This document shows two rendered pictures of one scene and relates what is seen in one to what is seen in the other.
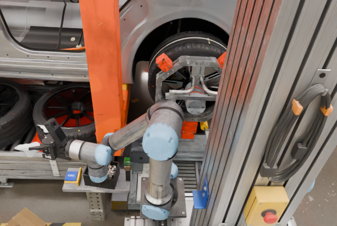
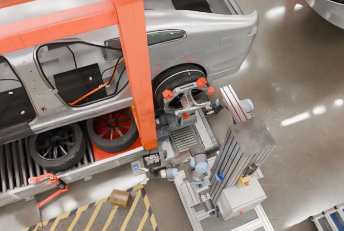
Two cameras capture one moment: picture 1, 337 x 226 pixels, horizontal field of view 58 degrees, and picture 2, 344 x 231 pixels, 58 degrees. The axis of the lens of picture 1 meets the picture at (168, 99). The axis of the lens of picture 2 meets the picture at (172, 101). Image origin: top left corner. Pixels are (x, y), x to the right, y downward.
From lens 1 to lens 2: 193 cm
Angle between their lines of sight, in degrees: 23
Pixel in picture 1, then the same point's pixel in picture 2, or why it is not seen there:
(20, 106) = (80, 135)
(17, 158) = (95, 166)
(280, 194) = (248, 177)
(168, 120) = (202, 159)
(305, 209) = not seen: hidden behind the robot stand
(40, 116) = (96, 137)
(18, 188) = (95, 177)
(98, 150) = (173, 172)
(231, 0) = (198, 51)
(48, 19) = (64, 66)
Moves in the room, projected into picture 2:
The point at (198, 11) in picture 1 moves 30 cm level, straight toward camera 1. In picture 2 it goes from (179, 61) to (186, 84)
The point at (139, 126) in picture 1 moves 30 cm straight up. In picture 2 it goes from (186, 157) to (188, 145)
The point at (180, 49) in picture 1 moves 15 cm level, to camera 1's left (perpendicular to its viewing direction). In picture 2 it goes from (174, 84) to (162, 87)
